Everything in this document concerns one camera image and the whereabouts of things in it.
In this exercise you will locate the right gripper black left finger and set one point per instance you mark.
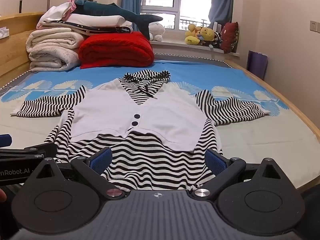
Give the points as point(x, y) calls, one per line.
point(65, 197)

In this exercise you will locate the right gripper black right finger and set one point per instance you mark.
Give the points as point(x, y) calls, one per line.
point(258, 199)

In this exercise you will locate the striped hoodie with white vest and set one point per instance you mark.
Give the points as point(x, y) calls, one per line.
point(158, 133)

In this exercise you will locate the person's left hand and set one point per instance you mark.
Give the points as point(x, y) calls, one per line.
point(3, 196)

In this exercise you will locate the blue patterned bed sheet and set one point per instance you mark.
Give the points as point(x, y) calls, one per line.
point(160, 123)

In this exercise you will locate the cream folded quilt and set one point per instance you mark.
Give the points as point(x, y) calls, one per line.
point(53, 49)

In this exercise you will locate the tissue box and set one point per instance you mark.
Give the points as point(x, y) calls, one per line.
point(4, 32)

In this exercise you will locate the purple storage box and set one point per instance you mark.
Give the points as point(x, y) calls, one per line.
point(257, 63)

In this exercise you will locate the red folded blanket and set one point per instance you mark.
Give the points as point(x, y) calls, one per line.
point(124, 50)

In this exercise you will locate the dark blue shark plush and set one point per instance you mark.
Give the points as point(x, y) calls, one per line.
point(85, 7)

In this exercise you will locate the yellow plush toy pile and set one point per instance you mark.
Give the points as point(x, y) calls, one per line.
point(202, 36)

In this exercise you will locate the white round plush toy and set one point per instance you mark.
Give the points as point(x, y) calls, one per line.
point(156, 31)

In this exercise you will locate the right blue curtain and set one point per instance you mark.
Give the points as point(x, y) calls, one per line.
point(221, 12)

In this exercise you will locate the wooden bed frame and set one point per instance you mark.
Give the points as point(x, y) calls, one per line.
point(15, 45)

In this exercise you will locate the wall power socket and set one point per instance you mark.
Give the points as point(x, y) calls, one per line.
point(313, 26)

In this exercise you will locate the window with white frame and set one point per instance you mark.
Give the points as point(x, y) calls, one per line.
point(178, 14)

